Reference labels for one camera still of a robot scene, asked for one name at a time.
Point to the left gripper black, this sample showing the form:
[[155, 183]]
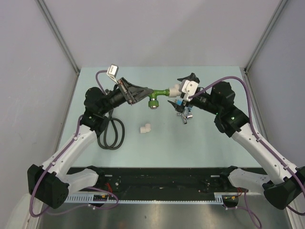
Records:
[[134, 93]]

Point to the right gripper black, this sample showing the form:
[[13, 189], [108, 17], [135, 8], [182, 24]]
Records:
[[180, 109]]

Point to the white straight pipe fitting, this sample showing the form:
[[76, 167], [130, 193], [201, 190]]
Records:
[[174, 91]]

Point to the green plastic faucet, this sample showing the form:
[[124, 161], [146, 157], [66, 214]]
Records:
[[153, 101]]

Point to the white elbow pipe fitting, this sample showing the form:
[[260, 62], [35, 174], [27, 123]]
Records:
[[145, 129]]

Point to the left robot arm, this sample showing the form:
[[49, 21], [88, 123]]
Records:
[[50, 184]]

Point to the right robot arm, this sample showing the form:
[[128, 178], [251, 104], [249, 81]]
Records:
[[283, 181]]

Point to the blue plastic faucet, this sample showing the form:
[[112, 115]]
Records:
[[182, 106]]

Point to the chrome metal faucet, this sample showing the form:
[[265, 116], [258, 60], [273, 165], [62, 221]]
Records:
[[185, 117]]

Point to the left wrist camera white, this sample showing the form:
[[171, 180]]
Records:
[[112, 72]]

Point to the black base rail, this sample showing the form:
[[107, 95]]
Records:
[[166, 184]]

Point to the perforated cable tray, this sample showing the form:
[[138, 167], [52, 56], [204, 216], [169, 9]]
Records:
[[95, 198]]

